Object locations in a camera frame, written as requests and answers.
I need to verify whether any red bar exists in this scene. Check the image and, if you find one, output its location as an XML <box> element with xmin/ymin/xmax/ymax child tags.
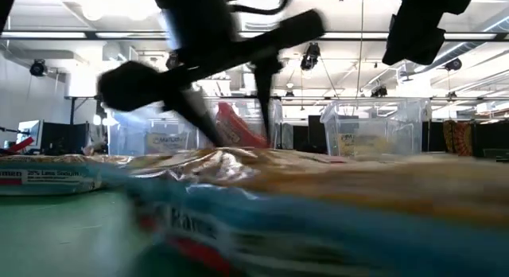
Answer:
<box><xmin>6</xmin><ymin>135</ymin><xmax>36</xmax><ymax>153</ymax></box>

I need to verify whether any black computer monitor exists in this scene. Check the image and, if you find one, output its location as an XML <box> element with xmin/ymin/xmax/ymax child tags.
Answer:
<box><xmin>41</xmin><ymin>120</ymin><xmax>91</xmax><ymax>155</ymax></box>

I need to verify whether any black partition panel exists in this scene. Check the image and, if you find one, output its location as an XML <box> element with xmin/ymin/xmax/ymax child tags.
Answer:
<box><xmin>307</xmin><ymin>115</ymin><xmax>328</xmax><ymax>154</ymax></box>

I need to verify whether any red spicy noodle packet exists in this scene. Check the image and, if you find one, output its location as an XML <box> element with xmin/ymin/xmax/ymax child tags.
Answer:
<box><xmin>216</xmin><ymin>100</ymin><xmax>270</xmax><ymax>150</ymax></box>

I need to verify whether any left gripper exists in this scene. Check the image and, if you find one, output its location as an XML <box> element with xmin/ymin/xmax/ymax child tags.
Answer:
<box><xmin>97</xmin><ymin>8</ymin><xmax>327</xmax><ymax>148</ymax></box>

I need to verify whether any black horizontal frame bar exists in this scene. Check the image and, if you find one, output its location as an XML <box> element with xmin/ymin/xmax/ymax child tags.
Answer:
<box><xmin>64</xmin><ymin>94</ymin><xmax>509</xmax><ymax>102</ymax></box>

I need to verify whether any patterned wall tapestry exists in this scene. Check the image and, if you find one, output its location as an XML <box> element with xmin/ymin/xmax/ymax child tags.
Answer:
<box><xmin>442</xmin><ymin>119</ymin><xmax>476</xmax><ymax>155</ymax></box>

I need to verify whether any clear plastic bin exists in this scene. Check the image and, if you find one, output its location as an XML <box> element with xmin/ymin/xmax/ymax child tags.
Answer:
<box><xmin>198</xmin><ymin>96</ymin><xmax>284</xmax><ymax>150</ymax></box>
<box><xmin>320</xmin><ymin>98</ymin><xmax>433</xmax><ymax>158</ymax></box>
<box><xmin>107</xmin><ymin>99</ymin><xmax>218</xmax><ymax>155</ymax></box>

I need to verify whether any white computer monitor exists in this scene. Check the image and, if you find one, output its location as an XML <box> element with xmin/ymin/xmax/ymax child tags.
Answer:
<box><xmin>16</xmin><ymin>119</ymin><xmax>44</xmax><ymax>146</ymax></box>

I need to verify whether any yellow chicken ramen packet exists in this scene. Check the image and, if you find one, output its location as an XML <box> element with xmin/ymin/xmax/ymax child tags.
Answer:
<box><xmin>336</xmin><ymin>132</ymin><xmax>393</xmax><ymax>158</ymax></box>

